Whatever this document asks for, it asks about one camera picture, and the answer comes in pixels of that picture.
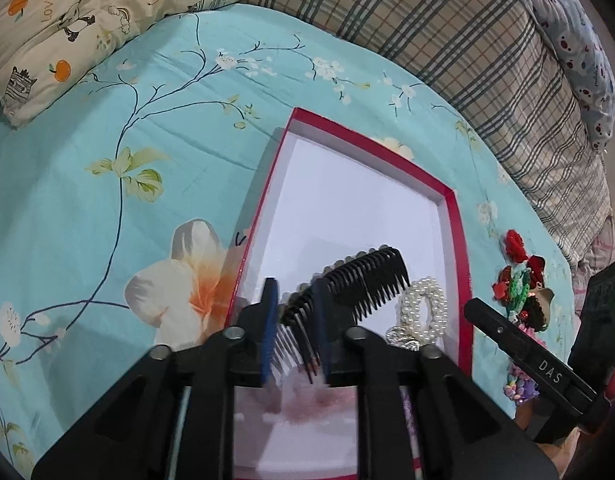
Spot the white pearl hair tie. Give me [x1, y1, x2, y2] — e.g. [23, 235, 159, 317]
[399, 276, 449, 347]

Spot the silver rhinestone hair clip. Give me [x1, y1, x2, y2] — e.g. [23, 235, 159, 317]
[386, 326, 422, 354]

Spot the plaid blanket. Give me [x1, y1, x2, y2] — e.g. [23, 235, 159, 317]
[234, 0, 614, 272]

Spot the black rhinestone hair comb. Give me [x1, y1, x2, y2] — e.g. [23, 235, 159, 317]
[280, 245, 411, 384]

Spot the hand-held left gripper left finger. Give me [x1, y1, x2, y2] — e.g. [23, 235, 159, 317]
[31, 277, 280, 480]

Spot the pale pink patterned cloth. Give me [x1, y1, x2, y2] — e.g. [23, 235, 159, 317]
[570, 215, 615, 301]

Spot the blue printed pillow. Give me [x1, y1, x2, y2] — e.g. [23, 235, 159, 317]
[515, 0, 615, 154]

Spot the red rose hair clip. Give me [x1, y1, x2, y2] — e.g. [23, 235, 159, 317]
[502, 230, 531, 264]

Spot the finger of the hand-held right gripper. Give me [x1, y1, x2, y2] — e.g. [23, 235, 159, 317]
[528, 400, 604, 444]
[463, 298, 611, 413]

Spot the cartoon print cream pillow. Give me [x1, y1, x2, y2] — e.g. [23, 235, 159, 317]
[0, 0, 241, 129]

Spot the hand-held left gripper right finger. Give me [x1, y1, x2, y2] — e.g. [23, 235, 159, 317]
[312, 280, 559, 480]

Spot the red cardboard box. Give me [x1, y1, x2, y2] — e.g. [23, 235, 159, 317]
[222, 107, 474, 480]

